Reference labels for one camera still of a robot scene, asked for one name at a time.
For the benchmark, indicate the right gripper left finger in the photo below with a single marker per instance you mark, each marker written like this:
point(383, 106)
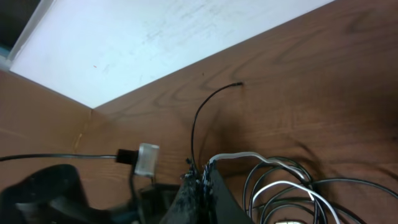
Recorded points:
point(187, 206)

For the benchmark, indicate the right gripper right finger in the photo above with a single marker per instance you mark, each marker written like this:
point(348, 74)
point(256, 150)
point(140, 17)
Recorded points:
point(221, 207)

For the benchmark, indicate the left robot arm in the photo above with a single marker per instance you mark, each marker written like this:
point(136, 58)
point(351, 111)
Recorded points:
point(55, 195)

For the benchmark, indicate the cardboard panel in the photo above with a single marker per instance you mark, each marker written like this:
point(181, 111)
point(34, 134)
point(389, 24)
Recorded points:
point(36, 120)

